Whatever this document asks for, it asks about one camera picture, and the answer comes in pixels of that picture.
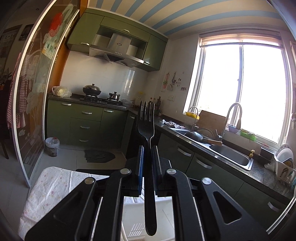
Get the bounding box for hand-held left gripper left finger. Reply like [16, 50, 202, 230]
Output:
[24, 145, 145, 241]

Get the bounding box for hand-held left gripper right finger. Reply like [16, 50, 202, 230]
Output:
[151, 146, 270, 241]

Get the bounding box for black plastic fork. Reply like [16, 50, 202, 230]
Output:
[136, 100, 159, 237]

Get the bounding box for white plastic utensil basket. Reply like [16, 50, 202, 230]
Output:
[121, 196, 177, 241]

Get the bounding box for dark floor mat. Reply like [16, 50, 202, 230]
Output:
[83, 150, 116, 163]

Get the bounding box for crumpled grey cloth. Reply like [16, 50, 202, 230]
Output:
[159, 119, 185, 129]

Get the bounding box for small steel faucet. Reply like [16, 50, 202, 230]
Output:
[189, 107, 199, 130]

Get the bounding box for row of sauce bottles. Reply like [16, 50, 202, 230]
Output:
[149, 96, 162, 115]

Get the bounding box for green lower kitchen cabinets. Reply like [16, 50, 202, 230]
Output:
[47, 98, 294, 223]

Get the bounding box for green kitchen cabinets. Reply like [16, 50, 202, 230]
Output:
[47, 98, 294, 223]
[67, 8, 168, 72]

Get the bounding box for wooden cutting board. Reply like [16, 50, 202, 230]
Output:
[198, 110, 226, 132]

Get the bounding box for steel double sink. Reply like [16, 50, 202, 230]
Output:
[168, 127, 254, 171]

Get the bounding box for black gas stove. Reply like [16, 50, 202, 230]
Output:
[80, 96, 127, 107]

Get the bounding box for small trash bin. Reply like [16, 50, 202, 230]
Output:
[45, 137, 60, 157]

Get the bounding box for black wok with lid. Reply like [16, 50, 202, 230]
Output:
[83, 84, 102, 96]

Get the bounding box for green plastic container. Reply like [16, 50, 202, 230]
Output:
[240, 129, 258, 142]

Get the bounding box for tall steel faucet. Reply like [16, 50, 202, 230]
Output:
[217, 102, 243, 142]

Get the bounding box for kitchen window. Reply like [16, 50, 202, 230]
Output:
[184, 32, 293, 149]

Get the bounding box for white plastic bag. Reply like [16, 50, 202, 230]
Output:
[52, 86, 72, 98]

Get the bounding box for black box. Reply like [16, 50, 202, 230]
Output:
[260, 147, 275, 160]

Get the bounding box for white dish rack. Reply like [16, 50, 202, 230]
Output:
[273, 155, 296, 183]

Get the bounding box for steel range hood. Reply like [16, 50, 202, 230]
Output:
[89, 32, 145, 68]

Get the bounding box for white patterned plate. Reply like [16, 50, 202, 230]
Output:
[276, 144, 294, 173]

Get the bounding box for patterned glass sliding door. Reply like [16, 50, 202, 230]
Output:
[11, 0, 81, 188]

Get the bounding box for red checked cloth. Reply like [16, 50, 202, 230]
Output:
[6, 52, 27, 129]

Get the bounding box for dark wooden chair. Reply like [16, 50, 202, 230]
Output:
[0, 80, 12, 160]

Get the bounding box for green upper kitchen cabinets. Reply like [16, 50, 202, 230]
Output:
[67, 8, 168, 72]

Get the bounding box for beige roller blind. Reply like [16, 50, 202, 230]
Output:
[199, 32, 283, 48]

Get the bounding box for black wok with wooden handle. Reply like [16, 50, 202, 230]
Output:
[184, 131, 223, 146]

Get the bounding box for wall sticker with utensils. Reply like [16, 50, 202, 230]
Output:
[161, 71, 188, 93]

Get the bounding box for framed wall picture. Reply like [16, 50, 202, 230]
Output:
[18, 24, 35, 42]
[0, 24, 22, 58]

